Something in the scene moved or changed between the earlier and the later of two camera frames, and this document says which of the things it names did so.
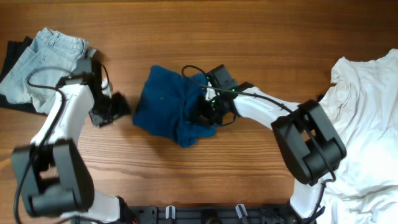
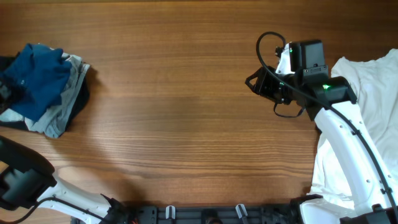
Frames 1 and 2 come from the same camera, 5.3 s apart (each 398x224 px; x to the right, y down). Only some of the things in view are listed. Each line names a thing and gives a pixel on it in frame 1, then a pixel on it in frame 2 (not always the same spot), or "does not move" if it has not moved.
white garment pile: [362, 107] does not move
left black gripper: [122, 109] to [7, 96]
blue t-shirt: [166, 104] to [41, 73]
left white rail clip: [167, 211] does not move
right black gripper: [204, 109] to [265, 84]
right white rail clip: [244, 209] does not move
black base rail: [208, 214] does not move
